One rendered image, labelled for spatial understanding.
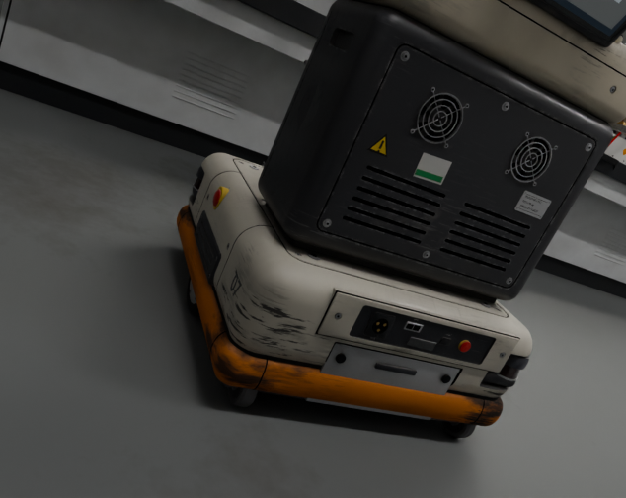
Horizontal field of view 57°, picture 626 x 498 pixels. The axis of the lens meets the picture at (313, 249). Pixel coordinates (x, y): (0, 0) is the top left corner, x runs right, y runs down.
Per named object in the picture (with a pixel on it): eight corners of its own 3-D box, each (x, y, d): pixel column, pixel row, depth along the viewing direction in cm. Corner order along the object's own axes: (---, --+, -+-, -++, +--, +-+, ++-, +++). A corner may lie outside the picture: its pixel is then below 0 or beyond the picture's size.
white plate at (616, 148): (625, 164, 284) (636, 145, 281) (589, 147, 272) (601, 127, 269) (624, 164, 284) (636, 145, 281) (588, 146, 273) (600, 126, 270)
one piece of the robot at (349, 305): (501, 375, 113) (522, 340, 110) (316, 336, 95) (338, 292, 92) (493, 368, 115) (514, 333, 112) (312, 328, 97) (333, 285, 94)
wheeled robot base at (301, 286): (494, 440, 121) (557, 342, 114) (207, 397, 94) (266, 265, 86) (370, 283, 178) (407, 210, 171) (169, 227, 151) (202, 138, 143)
